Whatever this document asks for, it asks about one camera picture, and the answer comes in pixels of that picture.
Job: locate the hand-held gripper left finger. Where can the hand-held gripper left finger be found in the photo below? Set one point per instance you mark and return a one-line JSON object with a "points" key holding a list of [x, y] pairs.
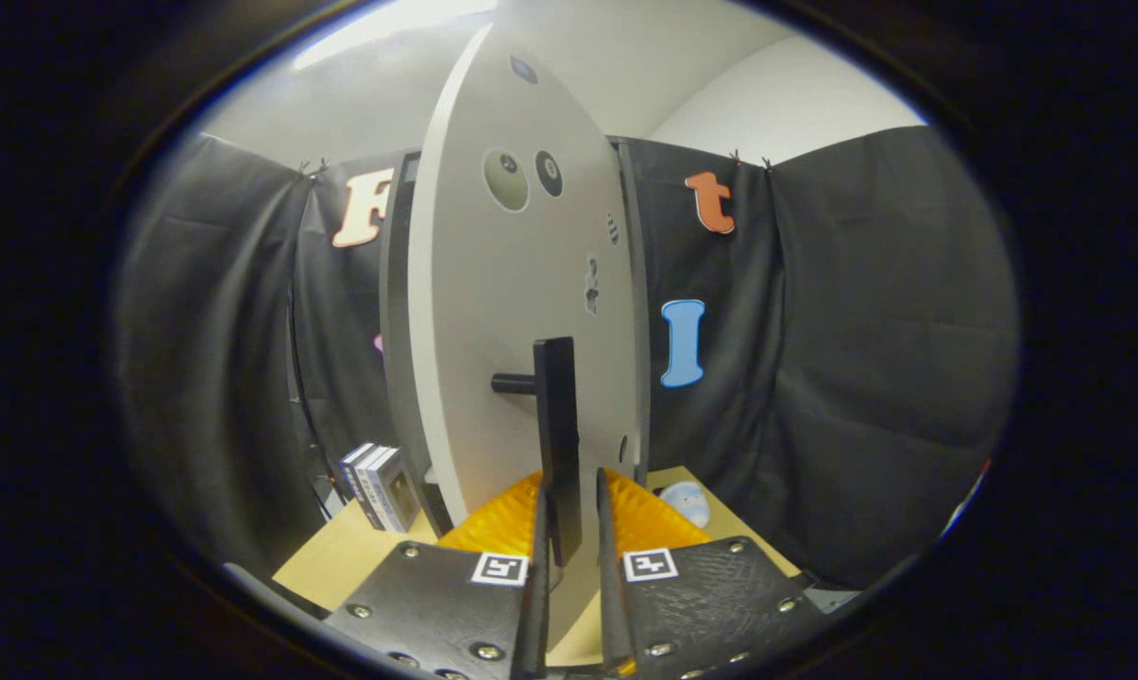
{"points": [[534, 614]]}

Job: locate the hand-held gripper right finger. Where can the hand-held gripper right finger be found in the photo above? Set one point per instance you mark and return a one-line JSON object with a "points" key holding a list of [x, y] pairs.
{"points": [[614, 604]]}

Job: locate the white cabinet door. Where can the white cabinet door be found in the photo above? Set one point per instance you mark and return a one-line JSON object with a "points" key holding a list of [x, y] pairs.
{"points": [[493, 283]]}

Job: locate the pale blue round container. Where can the pale blue round container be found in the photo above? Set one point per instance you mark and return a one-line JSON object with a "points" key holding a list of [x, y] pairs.
{"points": [[687, 503]]}

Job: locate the grey cover book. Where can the grey cover book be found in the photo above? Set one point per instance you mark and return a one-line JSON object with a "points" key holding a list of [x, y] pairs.
{"points": [[399, 491]]}

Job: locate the dark blue book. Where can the dark blue book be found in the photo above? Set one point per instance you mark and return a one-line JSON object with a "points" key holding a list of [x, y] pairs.
{"points": [[353, 482]]}

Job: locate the grey cabinet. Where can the grey cabinet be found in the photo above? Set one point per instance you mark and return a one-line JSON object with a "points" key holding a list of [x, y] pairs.
{"points": [[399, 331]]}

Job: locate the black backdrop cloth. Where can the black backdrop cloth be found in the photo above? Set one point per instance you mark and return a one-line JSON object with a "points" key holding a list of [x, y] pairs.
{"points": [[861, 331]]}

